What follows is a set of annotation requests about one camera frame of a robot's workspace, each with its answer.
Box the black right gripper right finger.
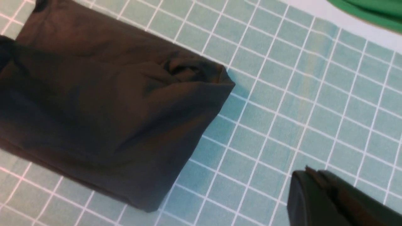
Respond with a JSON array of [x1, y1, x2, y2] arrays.
[[318, 170, 402, 226]]

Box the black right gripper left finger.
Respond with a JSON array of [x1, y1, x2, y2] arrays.
[[287, 167, 349, 226]]

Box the dark gray long-sleeve top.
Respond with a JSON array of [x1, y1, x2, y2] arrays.
[[0, 0, 235, 212]]

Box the green checkered tablecloth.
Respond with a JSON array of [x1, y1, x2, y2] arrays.
[[1, 0, 401, 226]]

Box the green backdrop cloth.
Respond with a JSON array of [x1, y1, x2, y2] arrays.
[[328, 0, 402, 34]]

